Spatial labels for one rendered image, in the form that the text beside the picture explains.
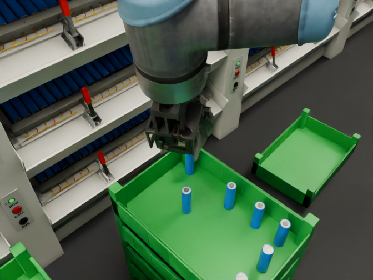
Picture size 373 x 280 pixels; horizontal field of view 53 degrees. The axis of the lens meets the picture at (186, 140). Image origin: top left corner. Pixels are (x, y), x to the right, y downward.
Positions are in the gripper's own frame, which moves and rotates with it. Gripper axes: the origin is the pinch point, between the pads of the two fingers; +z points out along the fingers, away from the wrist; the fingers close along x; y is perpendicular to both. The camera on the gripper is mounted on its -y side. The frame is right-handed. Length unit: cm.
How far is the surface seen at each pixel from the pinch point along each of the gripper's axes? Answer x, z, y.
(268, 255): 17.1, 1.2, 16.8
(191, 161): 0.6, 7.6, 0.5
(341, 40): 41, 63, -94
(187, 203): 2.1, 5.7, 9.6
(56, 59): -25.0, -8.8, -6.7
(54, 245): -32, 35, 18
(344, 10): 38, 48, -94
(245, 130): 9, 56, -38
